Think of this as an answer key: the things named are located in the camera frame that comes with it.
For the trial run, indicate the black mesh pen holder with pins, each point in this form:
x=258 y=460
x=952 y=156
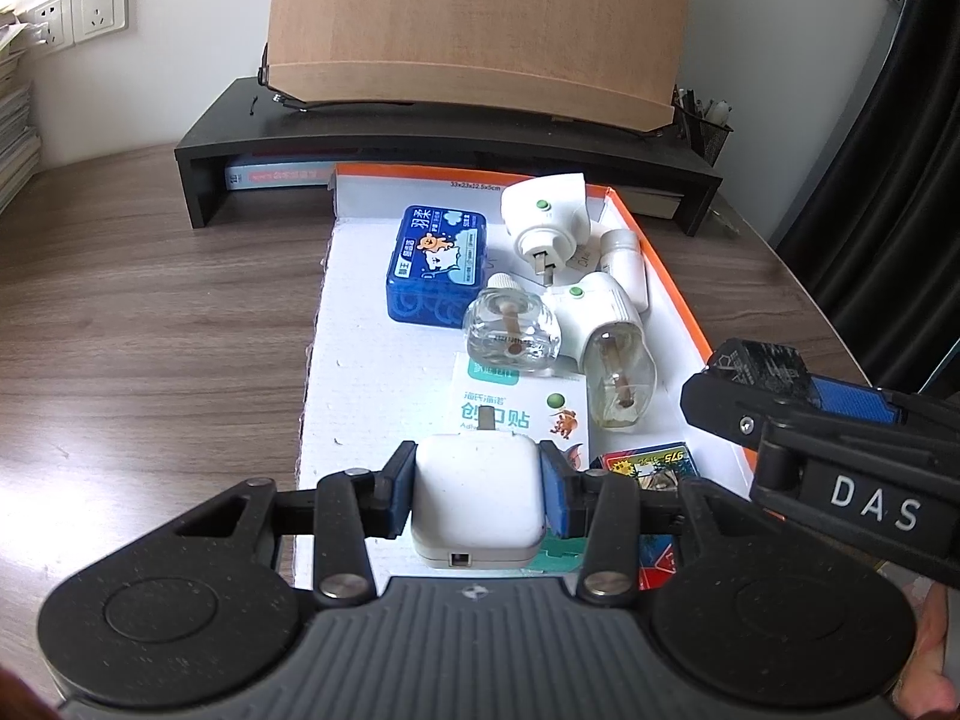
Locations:
x=705 y=131

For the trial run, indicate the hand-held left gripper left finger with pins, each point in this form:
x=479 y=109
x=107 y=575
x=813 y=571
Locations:
x=405 y=491

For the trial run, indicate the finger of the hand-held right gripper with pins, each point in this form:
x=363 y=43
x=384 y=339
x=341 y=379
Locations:
x=855 y=399
x=731 y=409

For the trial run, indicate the stack of books and papers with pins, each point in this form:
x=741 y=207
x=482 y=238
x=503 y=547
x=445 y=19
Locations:
x=15 y=135

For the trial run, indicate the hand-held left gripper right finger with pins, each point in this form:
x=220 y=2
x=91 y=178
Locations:
x=553 y=491

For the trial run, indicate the book with red stripe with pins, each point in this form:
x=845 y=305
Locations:
x=277 y=174

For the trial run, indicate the white cardboard box orange edge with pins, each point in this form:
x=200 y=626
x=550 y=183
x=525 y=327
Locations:
x=352 y=360

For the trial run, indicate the wooden-backed monitor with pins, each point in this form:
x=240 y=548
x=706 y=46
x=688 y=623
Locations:
x=480 y=15

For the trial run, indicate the white plug-in repellent heater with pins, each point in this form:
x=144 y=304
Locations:
x=544 y=214

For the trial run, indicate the white USB charger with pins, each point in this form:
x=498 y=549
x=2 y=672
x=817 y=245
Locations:
x=476 y=499

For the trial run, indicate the dark curtain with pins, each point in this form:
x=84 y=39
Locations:
x=900 y=165

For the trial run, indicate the blue dental floss box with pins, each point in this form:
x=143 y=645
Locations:
x=435 y=259

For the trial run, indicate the person's right hand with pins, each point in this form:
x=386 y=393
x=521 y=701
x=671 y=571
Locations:
x=934 y=652

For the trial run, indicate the clear glass liquid bottle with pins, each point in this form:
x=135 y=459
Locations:
x=510 y=330

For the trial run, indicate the white repellent heater with bottle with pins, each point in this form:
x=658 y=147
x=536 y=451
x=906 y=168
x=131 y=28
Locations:
x=611 y=345

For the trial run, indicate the pale book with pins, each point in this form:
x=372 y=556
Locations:
x=652 y=202

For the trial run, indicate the blue card box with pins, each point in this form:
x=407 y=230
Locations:
x=645 y=465

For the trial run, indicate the white wall socket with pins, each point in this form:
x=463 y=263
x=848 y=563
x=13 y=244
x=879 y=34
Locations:
x=51 y=15
x=99 y=4

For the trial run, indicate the black monitor riser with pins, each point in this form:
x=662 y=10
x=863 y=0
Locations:
x=420 y=131

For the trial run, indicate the white green bandage box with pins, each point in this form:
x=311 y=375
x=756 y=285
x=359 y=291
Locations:
x=525 y=401

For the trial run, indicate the black power adapter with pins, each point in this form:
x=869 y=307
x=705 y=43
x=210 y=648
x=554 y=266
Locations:
x=761 y=367

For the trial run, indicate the small white bottle red label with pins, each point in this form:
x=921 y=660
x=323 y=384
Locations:
x=626 y=266

